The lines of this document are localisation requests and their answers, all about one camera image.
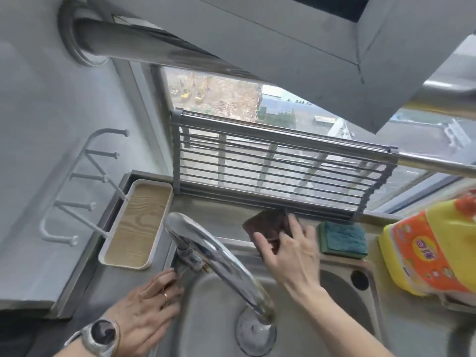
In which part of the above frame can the grey window frame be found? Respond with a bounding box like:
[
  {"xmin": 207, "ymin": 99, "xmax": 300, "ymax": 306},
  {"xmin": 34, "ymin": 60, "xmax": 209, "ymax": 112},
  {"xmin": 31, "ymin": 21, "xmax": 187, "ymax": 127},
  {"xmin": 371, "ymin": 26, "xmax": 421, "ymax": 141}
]
[{"xmin": 112, "ymin": 57, "xmax": 476, "ymax": 217}]

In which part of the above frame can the green and blue sponge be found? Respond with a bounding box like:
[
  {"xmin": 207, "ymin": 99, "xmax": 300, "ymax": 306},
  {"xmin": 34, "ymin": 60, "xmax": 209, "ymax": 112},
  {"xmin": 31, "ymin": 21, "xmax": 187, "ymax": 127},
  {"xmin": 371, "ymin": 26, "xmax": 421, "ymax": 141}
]
[{"xmin": 317, "ymin": 221, "xmax": 369, "ymax": 261}]

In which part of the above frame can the white tray with wood base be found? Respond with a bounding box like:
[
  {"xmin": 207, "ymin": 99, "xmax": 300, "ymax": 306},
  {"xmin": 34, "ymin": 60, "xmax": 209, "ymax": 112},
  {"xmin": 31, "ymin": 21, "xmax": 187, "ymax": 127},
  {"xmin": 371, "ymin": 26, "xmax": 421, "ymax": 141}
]
[{"xmin": 98, "ymin": 178, "xmax": 175, "ymax": 271}]

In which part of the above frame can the silver round wristwatch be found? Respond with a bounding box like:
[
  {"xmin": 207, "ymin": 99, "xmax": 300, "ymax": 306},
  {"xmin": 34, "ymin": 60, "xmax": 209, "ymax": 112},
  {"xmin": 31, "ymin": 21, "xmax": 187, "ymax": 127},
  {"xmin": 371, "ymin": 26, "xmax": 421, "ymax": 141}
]
[{"xmin": 64, "ymin": 318, "xmax": 122, "ymax": 357}]

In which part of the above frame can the chrome sink faucet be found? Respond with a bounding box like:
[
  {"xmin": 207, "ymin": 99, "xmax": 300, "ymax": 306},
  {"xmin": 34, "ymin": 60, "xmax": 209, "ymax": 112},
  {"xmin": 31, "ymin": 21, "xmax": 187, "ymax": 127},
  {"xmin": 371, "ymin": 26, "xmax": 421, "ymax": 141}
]
[{"xmin": 164, "ymin": 212, "xmax": 278, "ymax": 326}]

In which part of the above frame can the person's right forearm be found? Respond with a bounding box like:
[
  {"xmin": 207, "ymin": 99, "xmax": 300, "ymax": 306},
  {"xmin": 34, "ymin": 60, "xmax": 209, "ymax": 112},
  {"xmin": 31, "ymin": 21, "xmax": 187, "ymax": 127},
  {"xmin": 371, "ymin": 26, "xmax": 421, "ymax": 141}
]
[{"xmin": 284, "ymin": 280, "xmax": 396, "ymax": 357}]

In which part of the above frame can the yellow detergent bottle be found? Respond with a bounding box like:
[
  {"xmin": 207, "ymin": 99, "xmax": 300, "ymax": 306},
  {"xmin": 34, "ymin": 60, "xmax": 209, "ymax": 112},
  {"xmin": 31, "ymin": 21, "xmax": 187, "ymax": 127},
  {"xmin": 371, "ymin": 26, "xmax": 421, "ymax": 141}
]
[{"xmin": 378, "ymin": 192, "xmax": 476, "ymax": 306}]

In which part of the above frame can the round silver duct flange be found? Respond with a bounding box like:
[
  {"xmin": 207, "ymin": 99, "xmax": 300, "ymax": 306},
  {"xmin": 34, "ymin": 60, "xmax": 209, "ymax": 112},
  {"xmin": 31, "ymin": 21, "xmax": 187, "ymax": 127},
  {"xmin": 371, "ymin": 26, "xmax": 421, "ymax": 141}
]
[{"xmin": 57, "ymin": 0, "xmax": 111, "ymax": 68}]

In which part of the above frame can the grey roll-up drying rack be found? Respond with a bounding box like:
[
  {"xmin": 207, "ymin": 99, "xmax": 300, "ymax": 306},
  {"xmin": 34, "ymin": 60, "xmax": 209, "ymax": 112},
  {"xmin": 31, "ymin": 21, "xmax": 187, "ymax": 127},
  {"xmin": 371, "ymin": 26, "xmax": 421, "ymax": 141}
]
[{"xmin": 170, "ymin": 109, "xmax": 399, "ymax": 224}]

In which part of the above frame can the silver exhaust duct pipe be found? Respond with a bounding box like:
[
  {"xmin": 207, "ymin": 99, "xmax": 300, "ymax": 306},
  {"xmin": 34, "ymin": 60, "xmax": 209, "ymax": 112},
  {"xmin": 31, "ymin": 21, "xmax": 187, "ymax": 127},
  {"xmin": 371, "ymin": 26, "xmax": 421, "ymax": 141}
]
[{"xmin": 72, "ymin": 16, "xmax": 262, "ymax": 81}]

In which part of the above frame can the person's right hand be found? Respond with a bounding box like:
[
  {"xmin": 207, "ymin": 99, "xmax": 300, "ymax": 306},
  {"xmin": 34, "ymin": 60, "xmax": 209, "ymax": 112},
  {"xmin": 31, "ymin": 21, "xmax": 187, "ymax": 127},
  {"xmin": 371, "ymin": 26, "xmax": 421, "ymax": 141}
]
[{"xmin": 254, "ymin": 213, "xmax": 322, "ymax": 298}]

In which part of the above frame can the steel rail bar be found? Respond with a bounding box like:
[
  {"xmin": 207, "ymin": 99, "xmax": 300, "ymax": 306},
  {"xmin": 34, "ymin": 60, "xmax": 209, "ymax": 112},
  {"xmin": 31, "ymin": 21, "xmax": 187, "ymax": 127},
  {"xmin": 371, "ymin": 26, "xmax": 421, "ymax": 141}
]
[{"xmin": 396, "ymin": 151, "xmax": 476, "ymax": 179}]

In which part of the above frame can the round sink drain strainer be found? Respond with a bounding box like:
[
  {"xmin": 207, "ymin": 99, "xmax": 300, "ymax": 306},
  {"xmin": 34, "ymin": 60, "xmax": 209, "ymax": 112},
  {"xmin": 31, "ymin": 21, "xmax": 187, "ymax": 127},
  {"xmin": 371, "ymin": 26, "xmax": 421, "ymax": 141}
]
[{"xmin": 235, "ymin": 306, "xmax": 278, "ymax": 357}]

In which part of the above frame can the white wall hook rack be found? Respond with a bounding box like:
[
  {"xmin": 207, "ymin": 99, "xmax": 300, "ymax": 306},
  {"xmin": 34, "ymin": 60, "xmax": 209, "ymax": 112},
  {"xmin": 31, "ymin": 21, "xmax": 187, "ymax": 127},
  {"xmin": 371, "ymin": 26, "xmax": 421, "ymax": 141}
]
[{"xmin": 39, "ymin": 128, "xmax": 131, "ymax": 247}]

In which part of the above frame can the stainless steel sink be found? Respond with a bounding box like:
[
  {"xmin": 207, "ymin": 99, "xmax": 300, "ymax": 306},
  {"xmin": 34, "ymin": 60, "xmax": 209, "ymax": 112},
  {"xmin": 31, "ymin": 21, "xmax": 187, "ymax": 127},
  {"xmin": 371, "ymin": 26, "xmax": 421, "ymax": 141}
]
[{"xmin": 169, "ymin": 236, "xmax": 388, "ymax": 357}]

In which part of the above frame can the person's left hand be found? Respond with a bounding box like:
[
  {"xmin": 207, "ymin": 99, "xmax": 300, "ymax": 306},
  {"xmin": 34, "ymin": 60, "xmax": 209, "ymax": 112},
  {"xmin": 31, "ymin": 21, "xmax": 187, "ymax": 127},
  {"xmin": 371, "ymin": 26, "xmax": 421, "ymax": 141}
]
[{"xmin": 106, "ymin": 268, "xmax": 185, "ymax": 357}]

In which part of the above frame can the brown scouring pad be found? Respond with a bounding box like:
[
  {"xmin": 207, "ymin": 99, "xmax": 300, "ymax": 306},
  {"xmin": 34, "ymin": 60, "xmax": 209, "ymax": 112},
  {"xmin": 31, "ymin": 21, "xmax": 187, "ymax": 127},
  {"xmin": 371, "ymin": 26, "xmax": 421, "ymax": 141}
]
[{"xmin": 242, "ymin": 208, "xmax": 295, "ymax": 263}]

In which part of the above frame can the grey range hood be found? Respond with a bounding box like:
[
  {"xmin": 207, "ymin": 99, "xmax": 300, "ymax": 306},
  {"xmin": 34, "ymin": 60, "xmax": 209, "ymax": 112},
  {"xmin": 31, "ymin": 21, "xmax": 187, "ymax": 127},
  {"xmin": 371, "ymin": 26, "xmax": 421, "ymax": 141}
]
[{"xmin": 86, "ymin": 0, "xmax": 476, "ymax": 135}]

